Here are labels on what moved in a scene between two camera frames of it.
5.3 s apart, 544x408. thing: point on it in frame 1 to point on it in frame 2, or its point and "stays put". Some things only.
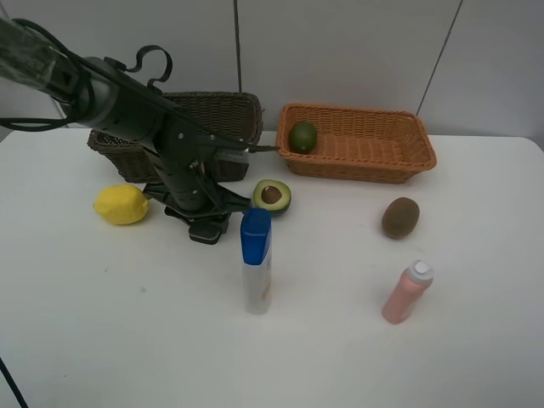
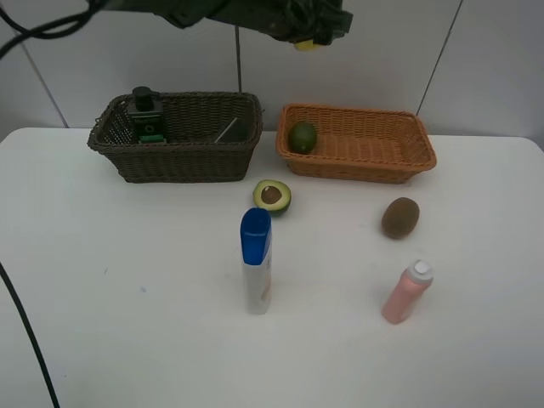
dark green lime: (303, 137) stays put
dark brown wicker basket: (235, 116) stays put
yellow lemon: (121, 204) to (308, 46)
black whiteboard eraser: (209, 230) to (236, 133)
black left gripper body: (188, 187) to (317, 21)
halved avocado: (272, 195) stays put
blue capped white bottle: (256, 234) stays put
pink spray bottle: (405, 294) stays put
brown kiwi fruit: (400, 218) stays put
